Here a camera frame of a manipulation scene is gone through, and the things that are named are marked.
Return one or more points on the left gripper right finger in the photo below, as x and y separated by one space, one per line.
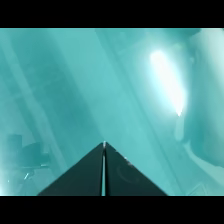
130 176

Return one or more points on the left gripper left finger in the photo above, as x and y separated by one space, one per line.
83 176

